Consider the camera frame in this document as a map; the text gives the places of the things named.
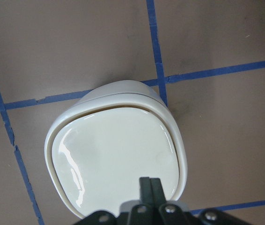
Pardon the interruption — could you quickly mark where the white trash can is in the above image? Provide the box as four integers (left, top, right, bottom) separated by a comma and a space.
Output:
44, 80, 188, 219

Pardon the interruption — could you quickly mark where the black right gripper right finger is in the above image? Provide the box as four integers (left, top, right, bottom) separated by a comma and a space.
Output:
149, 178, 245, 225

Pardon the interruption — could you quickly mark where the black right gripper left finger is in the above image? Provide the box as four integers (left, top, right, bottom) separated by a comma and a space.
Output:
76, 177, 154, 225

